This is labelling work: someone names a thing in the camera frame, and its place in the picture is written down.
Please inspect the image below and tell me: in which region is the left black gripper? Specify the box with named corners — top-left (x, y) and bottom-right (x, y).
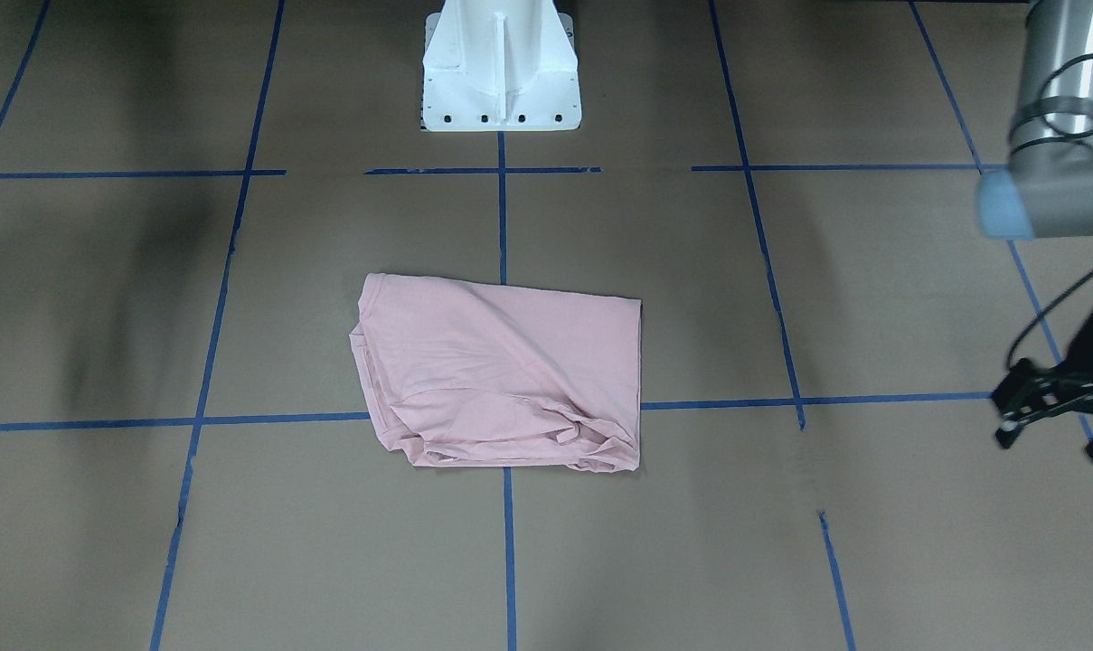
top-left (991, 309), bottom-right (1093, 463)

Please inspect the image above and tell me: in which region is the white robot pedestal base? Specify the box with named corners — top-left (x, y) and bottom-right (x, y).
top-left (419, 1), bottom-right (583, 133)

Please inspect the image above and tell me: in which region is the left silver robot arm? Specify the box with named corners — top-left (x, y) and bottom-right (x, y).
top-left (975, 1), bottom-right (1093, 463)

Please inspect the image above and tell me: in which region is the black braided cable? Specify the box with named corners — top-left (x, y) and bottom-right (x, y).
top-left (1004, 50), bottom-right (1093, 372)

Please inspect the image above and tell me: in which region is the pink Snoopy t-shirt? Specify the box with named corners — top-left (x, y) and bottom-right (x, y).
top-left (349, 273), bottom-right (644, 473)

